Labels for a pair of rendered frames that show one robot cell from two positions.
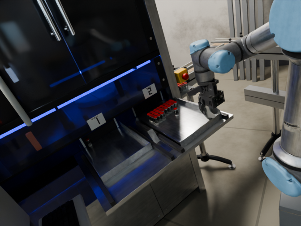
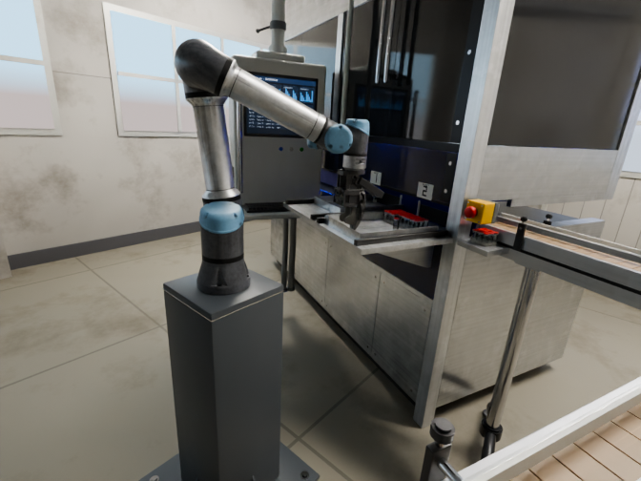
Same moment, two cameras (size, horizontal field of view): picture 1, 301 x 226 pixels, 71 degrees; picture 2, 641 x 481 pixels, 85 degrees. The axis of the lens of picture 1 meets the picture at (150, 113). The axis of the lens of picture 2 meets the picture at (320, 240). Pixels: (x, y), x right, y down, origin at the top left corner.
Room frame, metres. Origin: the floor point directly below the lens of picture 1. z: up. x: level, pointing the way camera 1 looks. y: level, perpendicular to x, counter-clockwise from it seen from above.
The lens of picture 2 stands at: (0.63, -1.41, 1.25)
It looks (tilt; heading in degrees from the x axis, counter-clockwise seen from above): 18 degrees down; 87
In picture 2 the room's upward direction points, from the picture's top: 3 degrees clockwise
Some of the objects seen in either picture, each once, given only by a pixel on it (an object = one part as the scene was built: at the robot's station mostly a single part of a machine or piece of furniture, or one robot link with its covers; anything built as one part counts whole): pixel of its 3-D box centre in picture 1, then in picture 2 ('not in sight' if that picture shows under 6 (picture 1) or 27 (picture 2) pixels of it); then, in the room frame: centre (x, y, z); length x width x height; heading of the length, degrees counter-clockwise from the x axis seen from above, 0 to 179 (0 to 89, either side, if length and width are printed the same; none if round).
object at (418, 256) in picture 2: not in sight; (396, 255); (0.98, -0.18, 0.79); 0.34 x 0.03 x 0.13; 24
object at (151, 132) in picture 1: (159, 140); not in sight; (0.79, 0.00, 0.91); 0.14 x 0.03 x 0.06; 23
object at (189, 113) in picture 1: (178, 119); (379, 224); (0.92, -0.12, 0.90); 0.34 x 0.26 x 0.04; 24
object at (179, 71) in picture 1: (180, 75); (481, 211); (1.24, -0.25, 0.99); 0.08 x 0.07 x 0.07; 24
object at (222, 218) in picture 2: not in sight; (222, 228); (0.40, -0.45, 0.96); 0.13 x 0.12 x 0.14; 100
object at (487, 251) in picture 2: (182, 91); (485, 245); (1.28, -0.25, 0.87); 0.14 x 0.13 x 0.02; 24
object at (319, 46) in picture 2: not in sight; (317, 79); (0.68, 0.95, 1.50); 0.49 x 0.01 x 0.59; 114
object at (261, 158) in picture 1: (276, 139); not in sight; (1.36, -0.97, 0.07); 0.50 x 0.08 x 0.14; 114
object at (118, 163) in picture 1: (112, 146); (357, 203); (0.88, 0.23, 0.90); 0.34 x 0.26 x 0.04; 24
